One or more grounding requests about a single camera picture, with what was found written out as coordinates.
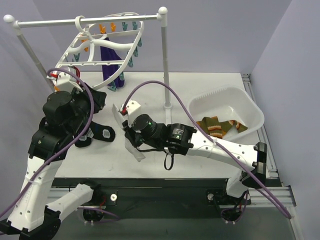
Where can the olive striped sock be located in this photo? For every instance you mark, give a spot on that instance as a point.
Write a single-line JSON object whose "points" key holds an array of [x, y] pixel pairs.
{"points": [[211, 126], [226, 126]]}

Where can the white drying rack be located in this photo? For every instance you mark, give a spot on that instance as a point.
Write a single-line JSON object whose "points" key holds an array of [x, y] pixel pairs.
{"points": [[161, 16]]}

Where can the teal clothespin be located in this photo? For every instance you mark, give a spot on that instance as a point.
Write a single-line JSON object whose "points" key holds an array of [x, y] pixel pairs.
{"points": [[112, 88]]}

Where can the red santa sock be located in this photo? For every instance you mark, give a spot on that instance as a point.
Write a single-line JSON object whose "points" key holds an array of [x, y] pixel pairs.
{"points": [[74, 70]]}

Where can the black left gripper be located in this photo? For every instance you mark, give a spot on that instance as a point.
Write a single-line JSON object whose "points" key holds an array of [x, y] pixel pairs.
{"points": [[93, 99]]}

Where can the white round sock hanger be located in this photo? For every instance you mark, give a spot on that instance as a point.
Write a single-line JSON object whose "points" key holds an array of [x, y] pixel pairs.
{"points": [[124, 36]]}

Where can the purple sock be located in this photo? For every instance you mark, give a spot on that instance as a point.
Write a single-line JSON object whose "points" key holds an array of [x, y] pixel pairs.
{"points": [[108, 54]]}

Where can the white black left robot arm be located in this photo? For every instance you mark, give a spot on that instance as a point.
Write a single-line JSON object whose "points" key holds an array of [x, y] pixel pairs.
{"points": [[67, 117]]}

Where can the black blue patterned sock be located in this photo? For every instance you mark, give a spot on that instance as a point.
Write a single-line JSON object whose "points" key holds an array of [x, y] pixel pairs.
{"points": [[100, 132]]}

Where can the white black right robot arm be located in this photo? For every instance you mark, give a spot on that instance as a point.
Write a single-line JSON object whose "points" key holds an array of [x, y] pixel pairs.
{"points": [[145, 135]]}

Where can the white plastic basket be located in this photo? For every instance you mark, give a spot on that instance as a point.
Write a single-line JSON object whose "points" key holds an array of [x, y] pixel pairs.
{"points": [[228, 103]]}

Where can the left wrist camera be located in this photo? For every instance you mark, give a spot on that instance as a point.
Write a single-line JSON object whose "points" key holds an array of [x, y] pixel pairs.
{"points": [[63, 82]]}

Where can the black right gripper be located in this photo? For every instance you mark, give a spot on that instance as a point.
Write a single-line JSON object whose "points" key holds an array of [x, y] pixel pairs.
{"points": [[129, 135]]}

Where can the white sock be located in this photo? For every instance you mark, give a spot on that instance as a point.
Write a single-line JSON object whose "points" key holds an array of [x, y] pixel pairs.
{"points": [[128, 146]]}

